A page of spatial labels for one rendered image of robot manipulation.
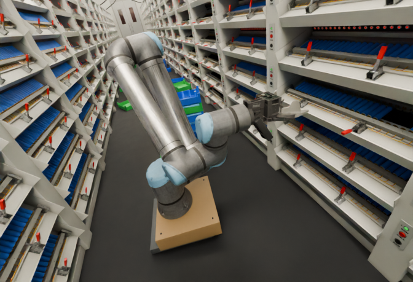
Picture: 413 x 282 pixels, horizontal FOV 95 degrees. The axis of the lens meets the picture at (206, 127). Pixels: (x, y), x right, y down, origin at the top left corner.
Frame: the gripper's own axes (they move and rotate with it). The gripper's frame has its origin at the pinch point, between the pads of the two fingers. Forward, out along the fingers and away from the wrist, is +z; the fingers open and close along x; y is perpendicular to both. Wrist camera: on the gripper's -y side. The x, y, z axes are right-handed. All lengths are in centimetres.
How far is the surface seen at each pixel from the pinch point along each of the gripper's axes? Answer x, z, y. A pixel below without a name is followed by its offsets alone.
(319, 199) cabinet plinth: -2, 22, -60
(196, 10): 170, 21, 41
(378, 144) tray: -20.0, 16.9, -10.5
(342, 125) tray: -6.7, 17.5, -10.3
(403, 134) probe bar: -23.3, 20.6, -6.4
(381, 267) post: -35, 18, -61
